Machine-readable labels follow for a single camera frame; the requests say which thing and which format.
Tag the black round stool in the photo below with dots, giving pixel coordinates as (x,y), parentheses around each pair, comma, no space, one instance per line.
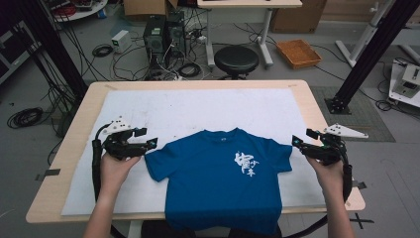
(236,59)

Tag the white metal stand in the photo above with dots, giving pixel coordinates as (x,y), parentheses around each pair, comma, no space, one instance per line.
(363,36)

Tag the orange basket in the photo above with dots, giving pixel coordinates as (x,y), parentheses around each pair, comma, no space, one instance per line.
(298,53)

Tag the grey metal rack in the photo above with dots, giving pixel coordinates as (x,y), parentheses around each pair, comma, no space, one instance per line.
(15,53)

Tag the round white table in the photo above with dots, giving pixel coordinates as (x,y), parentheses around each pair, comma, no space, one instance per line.
(82,11)

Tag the small white box device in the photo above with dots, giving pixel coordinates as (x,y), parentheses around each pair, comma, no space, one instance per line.
(121,41)

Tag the person's left hand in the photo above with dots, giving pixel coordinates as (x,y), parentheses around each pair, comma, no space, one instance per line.
(114,175)

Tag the dark tape piece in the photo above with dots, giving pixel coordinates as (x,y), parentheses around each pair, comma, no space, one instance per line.
(49,173)
(360,185)

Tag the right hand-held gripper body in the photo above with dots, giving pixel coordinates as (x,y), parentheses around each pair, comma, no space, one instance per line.
(327,152)

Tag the white foam mat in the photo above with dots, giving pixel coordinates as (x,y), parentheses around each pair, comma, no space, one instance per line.
(198,109)

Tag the black metal post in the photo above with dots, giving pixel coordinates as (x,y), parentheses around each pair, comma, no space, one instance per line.
(373,53)
(56,49)

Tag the blue t-shirt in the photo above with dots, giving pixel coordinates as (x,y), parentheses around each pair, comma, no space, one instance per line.
(218,185)

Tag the dark computer tower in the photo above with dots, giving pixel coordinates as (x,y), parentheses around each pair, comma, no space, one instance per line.
(154,39)
(176,33)

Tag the person's dark trousers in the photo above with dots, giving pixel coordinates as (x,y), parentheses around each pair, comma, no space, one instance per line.
(155,231)

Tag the black tape cross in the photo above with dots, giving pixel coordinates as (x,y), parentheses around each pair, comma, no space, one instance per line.
(360,220)

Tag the grey white machine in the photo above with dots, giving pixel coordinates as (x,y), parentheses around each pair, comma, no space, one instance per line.
(408,81)

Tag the white desk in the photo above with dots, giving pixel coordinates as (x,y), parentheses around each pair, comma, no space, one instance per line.
(247,3)

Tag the person's right hand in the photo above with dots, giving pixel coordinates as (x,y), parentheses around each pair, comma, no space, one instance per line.
(330,180)

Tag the grey floor mat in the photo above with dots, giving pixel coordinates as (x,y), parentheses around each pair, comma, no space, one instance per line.
(363,115)

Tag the large cardboard box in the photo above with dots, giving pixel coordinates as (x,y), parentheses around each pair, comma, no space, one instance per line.
(297,16)

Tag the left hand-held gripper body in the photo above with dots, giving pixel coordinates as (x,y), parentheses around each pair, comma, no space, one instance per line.
(120,148)

